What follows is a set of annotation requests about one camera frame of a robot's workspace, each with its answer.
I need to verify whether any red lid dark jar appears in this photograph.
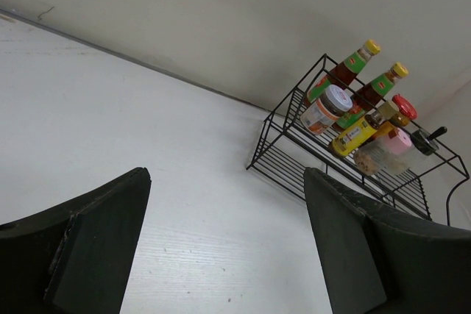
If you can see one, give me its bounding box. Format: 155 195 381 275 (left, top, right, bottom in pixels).
389 94 418 127

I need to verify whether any green label sauce bottle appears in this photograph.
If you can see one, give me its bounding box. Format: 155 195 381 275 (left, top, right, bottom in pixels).
304 39 381 107

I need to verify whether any black power cable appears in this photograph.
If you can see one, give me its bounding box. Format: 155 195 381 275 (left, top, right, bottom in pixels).
445 177 469 226

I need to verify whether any white lid glass jar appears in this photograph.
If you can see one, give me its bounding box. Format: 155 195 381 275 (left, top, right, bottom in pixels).
300 85 353 135

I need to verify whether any black wire rack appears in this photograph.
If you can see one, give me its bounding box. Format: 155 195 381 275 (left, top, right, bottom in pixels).
249 55 470 220

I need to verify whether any black cap spice shaker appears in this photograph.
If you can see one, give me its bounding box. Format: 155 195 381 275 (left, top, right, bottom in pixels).
389 126 449 176

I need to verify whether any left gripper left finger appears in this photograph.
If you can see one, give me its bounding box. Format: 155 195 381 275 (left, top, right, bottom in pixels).
1 168 151 313

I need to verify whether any pink cap spice shaker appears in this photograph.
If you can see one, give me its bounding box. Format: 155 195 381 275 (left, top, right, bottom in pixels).
353 128 412 176

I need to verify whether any small yellow brown bottle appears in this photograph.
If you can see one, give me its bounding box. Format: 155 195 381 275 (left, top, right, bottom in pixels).
328 101 397 158

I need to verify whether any red green sauce bottle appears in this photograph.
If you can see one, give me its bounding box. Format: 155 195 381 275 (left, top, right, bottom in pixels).
333 62 409 132

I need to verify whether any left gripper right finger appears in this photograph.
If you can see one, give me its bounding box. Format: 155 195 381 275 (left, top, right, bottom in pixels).
303 168 470 313

